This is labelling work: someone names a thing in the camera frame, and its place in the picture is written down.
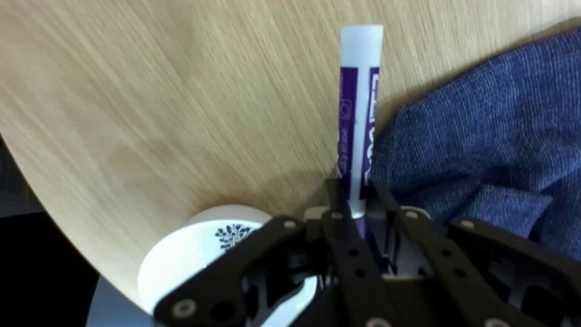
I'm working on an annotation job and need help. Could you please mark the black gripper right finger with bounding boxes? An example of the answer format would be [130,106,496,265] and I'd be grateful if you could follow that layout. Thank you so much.
[371,186,581,327]

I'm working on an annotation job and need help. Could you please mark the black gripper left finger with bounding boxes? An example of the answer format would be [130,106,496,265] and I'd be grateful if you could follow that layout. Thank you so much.
[155,216,338,327]

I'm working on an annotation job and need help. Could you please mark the purple and white marker pen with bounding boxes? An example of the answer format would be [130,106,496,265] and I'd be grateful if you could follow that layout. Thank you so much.
[337,26,384,236]

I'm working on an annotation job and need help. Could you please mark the white ceramic bowl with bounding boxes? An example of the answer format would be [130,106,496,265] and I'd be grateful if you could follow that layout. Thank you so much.
[137,204,320,327]

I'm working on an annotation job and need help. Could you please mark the blue towel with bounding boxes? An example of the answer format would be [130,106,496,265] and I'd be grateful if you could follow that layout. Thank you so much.
[373,29,581,260]

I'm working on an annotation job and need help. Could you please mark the round wooden table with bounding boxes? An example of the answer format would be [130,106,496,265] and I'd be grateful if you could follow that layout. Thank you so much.
[0,0,581,300]

